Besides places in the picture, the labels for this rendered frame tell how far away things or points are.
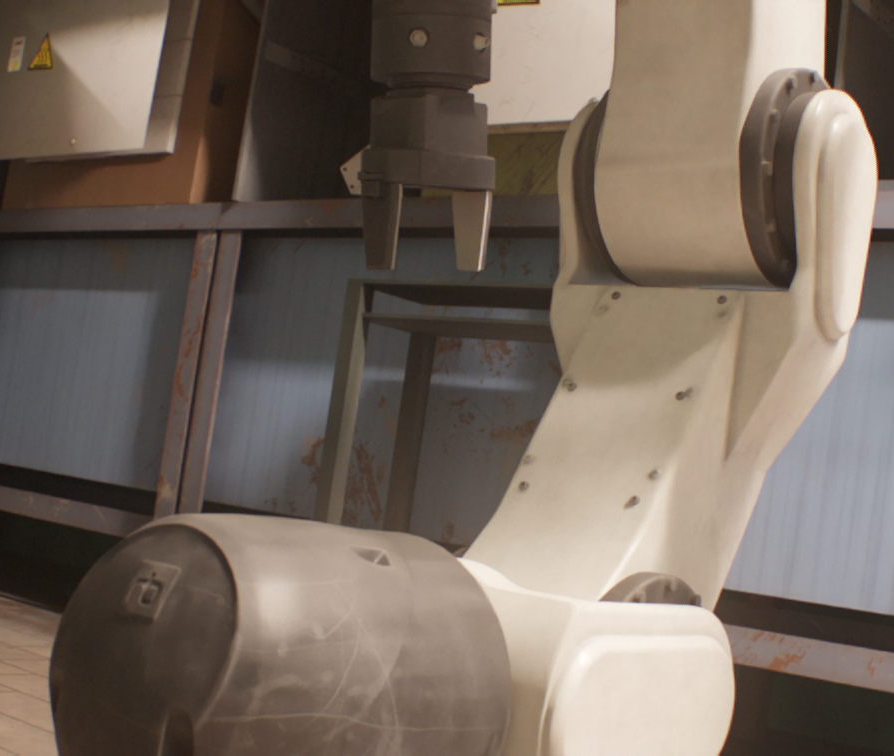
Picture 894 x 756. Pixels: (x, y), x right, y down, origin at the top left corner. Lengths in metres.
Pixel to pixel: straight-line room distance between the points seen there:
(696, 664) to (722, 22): 0.40
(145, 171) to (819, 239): 2.17
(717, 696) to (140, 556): 0.35
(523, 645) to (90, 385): 2.40
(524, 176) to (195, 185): 0.78
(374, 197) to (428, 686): 0.47
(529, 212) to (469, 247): 1.16
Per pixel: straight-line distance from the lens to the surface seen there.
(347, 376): 2.17
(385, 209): 1.02
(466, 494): 2.32
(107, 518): 2.94
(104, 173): 3.04
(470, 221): 1.10
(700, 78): 0.92
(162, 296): 2.91
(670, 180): 0.91
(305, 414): 2.57
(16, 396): 3.25
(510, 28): 2.22
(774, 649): 2.02
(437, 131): 1.04
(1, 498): 3.24
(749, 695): 2.76
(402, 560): 0.65
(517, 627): 0.69
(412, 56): 1.03
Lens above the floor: 0.38
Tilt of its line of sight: 4 degrees up
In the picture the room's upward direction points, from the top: 8 degrees clockwise
